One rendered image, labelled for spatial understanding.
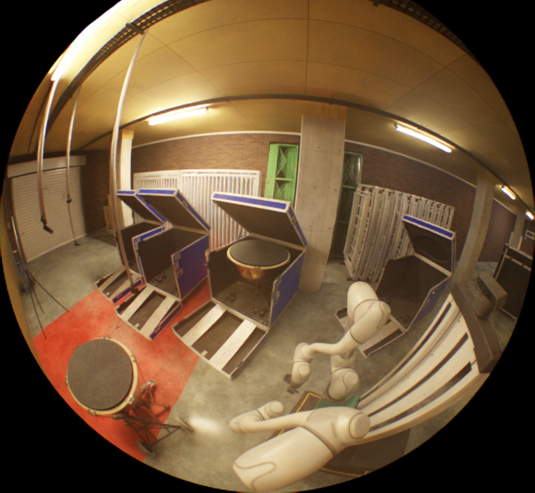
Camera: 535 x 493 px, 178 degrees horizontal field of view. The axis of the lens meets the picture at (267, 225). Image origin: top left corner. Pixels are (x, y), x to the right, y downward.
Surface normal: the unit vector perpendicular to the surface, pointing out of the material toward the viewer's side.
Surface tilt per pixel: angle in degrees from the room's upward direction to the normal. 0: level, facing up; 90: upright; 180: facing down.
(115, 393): 0
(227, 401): 0
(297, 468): 17
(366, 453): 0
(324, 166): 90
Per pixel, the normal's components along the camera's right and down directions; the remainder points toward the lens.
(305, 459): 0.14, -0.90
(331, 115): -0.17, 0.27
